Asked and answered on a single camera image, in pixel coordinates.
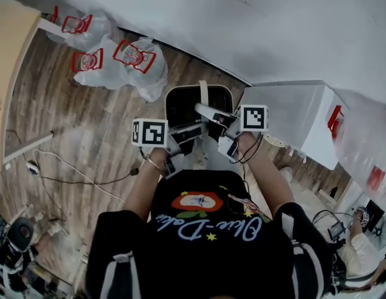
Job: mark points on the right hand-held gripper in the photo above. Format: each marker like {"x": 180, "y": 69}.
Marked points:
{"x": 255, "y": 118}

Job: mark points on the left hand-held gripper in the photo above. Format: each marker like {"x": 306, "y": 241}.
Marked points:
{"x": 150, "y": 132}

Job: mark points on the black bin with white rim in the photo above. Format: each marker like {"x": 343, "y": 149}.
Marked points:
{"x": 183, "y": 104}

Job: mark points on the person's left forearm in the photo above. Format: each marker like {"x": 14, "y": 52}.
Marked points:
{"x": 142, "y": 188}

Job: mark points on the person's right forearm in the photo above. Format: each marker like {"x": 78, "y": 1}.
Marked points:
{"x": 267, "y": 179}

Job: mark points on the person's right hand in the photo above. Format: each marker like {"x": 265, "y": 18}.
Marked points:
{"x": 224, "y": 122}

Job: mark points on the person's left black shoe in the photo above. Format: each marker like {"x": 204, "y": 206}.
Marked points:
{"x": 188, "y": 146}

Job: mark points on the person's black shoe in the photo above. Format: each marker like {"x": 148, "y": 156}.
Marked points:
{"x": 216, "y": 133}
{"x": 188, "y": 146}

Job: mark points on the person's right black shoe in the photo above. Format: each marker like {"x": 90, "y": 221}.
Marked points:
{"x": 216, "y": 133}

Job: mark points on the person's light blue jeans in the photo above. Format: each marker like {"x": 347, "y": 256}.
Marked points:
{"x": 205, "y": 157}

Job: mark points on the white mesh basket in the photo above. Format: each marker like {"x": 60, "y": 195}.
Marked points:
{"x": 275, "y": 139}

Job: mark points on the white chest cabinet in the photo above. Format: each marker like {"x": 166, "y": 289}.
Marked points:
{"x": 289, "y": 111}

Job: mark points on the white round container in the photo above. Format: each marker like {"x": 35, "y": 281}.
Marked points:
{"x": 286, "y": 174}

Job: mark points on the person's black printed shirt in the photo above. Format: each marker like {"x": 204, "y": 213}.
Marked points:
{"x": 195, "y": 260}

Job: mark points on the plastic wrapped bottle pack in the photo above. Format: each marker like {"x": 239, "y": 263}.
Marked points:
{"x": 361, "y": 154}

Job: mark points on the white power plug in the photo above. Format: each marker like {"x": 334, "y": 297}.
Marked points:
{"x": 32, "y": 168}

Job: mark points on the small black screen device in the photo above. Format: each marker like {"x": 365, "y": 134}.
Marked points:
{"x": 336, "y": 229}

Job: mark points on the black monitor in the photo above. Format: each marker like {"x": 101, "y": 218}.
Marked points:
{"x": 375, "y": 213}

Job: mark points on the light wood table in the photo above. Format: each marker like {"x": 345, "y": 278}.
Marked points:
{"x": 12, "y": 42}

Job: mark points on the black camera on stand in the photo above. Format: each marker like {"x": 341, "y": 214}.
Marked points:
{"x": 21, "y": 232}

